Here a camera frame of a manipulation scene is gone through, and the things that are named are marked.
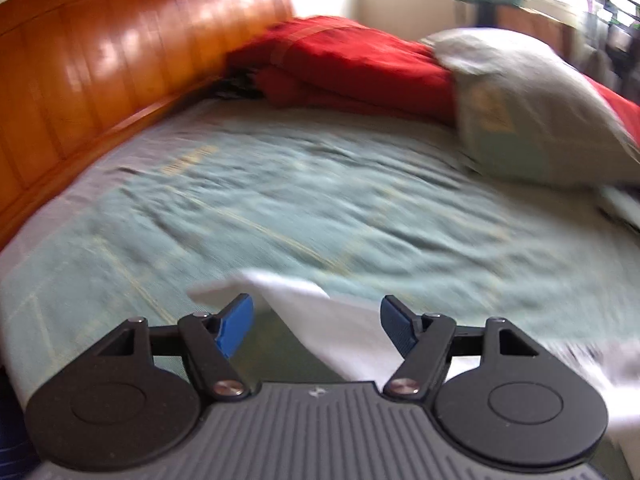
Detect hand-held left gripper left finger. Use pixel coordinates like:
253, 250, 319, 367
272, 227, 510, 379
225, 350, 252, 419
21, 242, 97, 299
97, 294, 255, 402

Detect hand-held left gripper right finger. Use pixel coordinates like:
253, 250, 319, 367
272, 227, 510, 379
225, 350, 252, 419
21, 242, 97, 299
381, 295, 541, 402

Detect cardboard box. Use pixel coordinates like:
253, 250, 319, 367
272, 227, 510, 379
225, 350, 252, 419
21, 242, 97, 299
510, 5, 578, 58

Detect grey pillow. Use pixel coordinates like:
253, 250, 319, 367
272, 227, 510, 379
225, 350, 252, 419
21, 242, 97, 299
421, 27, 640, 192

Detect green checked bed blanket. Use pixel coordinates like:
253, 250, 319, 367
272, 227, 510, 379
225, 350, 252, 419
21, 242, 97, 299
0, 95, 640, 461

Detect wooden bed headboard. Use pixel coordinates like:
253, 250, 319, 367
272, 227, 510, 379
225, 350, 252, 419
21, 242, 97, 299
0, 0, 296, 251

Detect green folding table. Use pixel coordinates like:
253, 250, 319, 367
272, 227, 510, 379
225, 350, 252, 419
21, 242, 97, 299
449, 0, 523, 28

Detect red folded quilt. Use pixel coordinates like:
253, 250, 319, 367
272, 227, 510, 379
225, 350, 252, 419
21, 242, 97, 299
227, 16, 457, 122

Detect clothes rack with clothes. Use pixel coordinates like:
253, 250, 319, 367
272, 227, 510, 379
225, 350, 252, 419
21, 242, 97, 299
582, 0, 640, 91

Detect white printed t-shirt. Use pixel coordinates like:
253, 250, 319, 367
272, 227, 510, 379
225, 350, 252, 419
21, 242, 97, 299
189, 269, 640, 443

